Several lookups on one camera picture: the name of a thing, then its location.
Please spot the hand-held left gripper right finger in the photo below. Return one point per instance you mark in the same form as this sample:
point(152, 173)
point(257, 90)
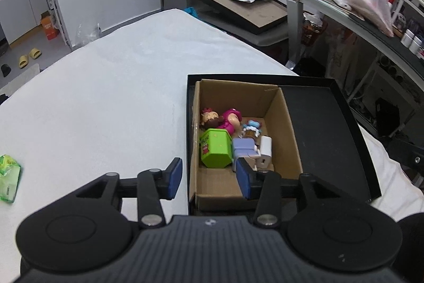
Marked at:
point(244, 182)

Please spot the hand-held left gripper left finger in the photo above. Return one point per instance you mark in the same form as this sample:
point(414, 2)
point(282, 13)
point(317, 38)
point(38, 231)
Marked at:
point(174, 178)

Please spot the brown cardboard box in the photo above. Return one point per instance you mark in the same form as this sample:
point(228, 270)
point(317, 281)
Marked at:
point(215, 185)

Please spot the lavender toy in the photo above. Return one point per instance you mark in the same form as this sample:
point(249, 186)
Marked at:
point(243, 147)

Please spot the white toy piece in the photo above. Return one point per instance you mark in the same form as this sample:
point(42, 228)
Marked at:
point(266, 147)

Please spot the small blue toy figure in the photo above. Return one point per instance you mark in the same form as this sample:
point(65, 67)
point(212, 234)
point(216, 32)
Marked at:
point(252, 127)

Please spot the magenta toy figure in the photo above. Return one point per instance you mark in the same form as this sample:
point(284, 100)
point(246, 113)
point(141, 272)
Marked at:
point(232, 120)

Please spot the doll figure with red bow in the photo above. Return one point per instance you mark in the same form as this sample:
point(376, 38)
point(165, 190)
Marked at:
point(211, 118)

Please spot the black shallow tray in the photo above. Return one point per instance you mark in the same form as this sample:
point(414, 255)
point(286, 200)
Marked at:
point(318, 137)

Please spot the white shelf rack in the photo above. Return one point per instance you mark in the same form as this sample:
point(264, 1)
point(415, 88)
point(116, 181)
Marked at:
point(364, 80)

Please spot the black bag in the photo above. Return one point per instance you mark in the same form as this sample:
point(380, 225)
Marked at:
point(387, 117)

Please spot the glass top desk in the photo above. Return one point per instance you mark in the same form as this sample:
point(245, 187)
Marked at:
point(294, 24)

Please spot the green clear plastic packet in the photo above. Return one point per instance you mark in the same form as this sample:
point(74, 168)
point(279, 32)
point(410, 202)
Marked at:
point(8, 180)

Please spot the teal cloth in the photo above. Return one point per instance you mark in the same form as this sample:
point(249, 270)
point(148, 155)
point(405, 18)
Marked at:
point(191, 11)

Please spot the grey floor mat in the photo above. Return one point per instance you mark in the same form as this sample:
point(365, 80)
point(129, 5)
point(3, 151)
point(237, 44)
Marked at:
point(20, 80)

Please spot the yellow slipper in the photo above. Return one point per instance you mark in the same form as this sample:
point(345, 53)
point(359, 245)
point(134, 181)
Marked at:
point(35, 54)
point(23, 61)

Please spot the orange box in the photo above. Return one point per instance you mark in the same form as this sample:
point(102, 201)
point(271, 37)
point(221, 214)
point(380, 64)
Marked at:
point(49, 26)

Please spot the small black floor item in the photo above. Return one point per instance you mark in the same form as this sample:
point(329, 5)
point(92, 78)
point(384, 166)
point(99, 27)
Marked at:
point(5, 70)

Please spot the black picture frame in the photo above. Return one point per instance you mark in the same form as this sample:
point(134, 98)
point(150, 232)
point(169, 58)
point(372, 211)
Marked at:
point(251, 14)

